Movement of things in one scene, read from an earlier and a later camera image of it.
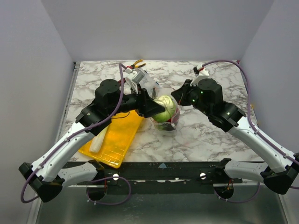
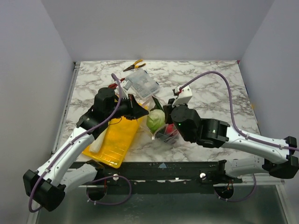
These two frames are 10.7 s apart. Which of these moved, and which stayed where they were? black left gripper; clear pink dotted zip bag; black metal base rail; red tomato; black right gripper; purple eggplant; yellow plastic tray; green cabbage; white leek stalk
Moved: green cabbage; black left gripper; red tomato; black right gripper; purple eggplant; clear pink dotted zip bag
Stayed: white leek stalk; yellow plastic tray; black metal base rail
